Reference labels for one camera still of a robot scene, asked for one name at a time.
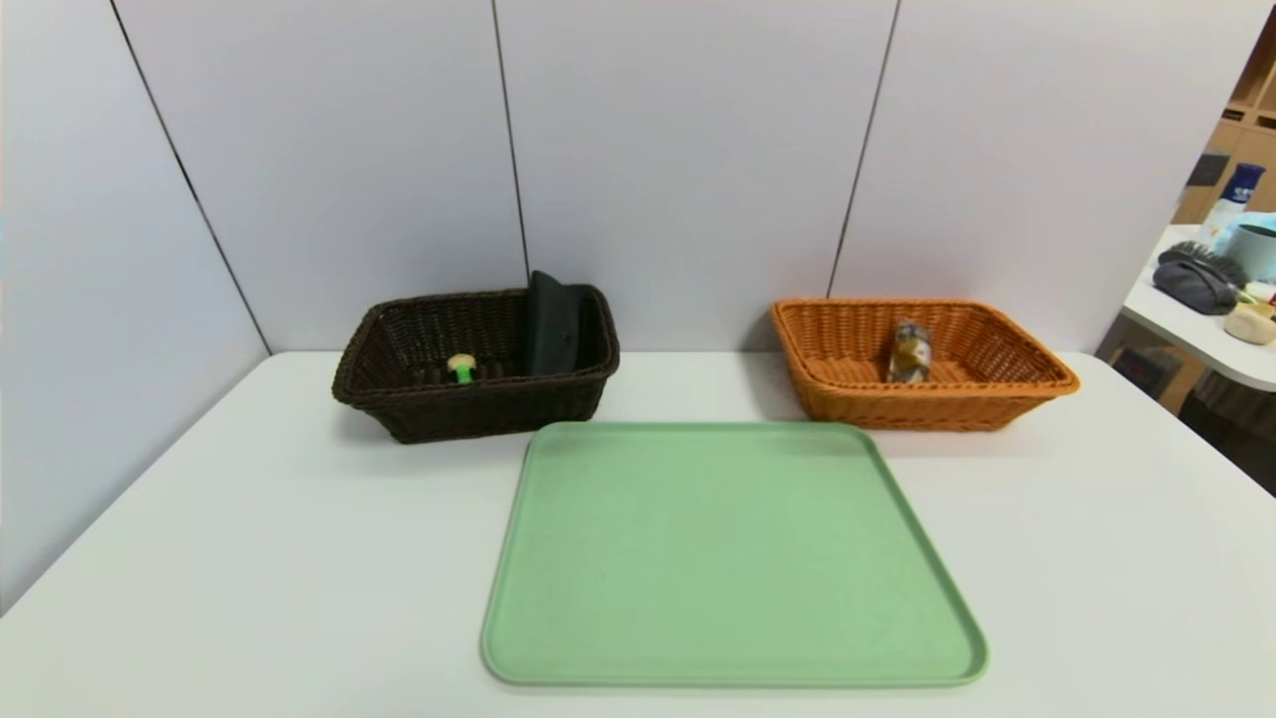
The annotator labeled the plastic brown snack roll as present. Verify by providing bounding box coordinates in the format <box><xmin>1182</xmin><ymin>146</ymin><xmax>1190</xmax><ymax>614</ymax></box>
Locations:
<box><xmin>887</xmin><ymin>319</ymin><xmax>934</xmax><ymax>385</ymax></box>

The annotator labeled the dark brown wicker basket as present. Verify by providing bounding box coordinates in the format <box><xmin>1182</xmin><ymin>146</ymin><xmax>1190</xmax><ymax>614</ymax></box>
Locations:
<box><xmin>332</xmin><ymin>285</ymin><xmax>621</xmax><ymax>444</ymax></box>

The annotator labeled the orange wicker basket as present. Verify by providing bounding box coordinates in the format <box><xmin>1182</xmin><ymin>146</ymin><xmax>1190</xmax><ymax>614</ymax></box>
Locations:
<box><xmin>771</xmin><ymin>297</ymin><xmax>1082</xmax><ymax>432</ymax></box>

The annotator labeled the light green plastic tray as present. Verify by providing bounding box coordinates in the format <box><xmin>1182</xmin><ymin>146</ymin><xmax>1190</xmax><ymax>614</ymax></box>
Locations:
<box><xmin>480</xmin><ymin>421</ymin><xmax>990</xmax><ymax>689</ymax></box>

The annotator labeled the white side table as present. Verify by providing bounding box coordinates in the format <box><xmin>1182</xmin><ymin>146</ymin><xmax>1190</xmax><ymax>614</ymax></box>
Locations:
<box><xmin>1122</xmin><ymin>224</ymin><xmax>1276</xmax><ymax>392</ymax></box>

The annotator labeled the brown cardboard box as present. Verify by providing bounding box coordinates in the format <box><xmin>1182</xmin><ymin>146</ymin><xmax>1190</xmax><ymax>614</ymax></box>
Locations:
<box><xmin>1097</xmin><ymin>319</ymin><xmax>1212</xmax><ymax>415</ymax></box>

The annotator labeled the grey black pouch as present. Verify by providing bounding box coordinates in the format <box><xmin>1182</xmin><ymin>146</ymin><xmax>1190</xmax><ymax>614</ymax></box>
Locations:
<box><xmin>1153</xmin><ymin>241</ymin><xmax>1247</xmax><ymax>316</ymax></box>

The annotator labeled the beige round object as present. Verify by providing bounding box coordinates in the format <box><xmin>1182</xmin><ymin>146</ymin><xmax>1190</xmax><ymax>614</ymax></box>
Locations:
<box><xmin>1225</xmin><ymin>302</ymin><xmax>1276</xmax><ymax>346</ymax></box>

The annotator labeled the white bottle with blue cap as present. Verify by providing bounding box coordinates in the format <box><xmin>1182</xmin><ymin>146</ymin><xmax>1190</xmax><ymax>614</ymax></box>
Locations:
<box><xmin>1208</xmin><ymin>163</ymin><xmax>1266</xmax><ymax>248</ymax></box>

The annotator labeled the teal cup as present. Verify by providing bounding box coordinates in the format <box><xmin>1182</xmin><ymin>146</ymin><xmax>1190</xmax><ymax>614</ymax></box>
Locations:
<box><xmin>1224</xmin><ymin>223</ymin><xmax>1276</xmax><ymax>282</ymax></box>

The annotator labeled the wooden shelf unit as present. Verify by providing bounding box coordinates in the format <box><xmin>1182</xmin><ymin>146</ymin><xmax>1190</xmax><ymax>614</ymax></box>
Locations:
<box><xmin>1171</xmin><ymin>10</ymin><xmax>1276</xmax><ymax>225</ymax></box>

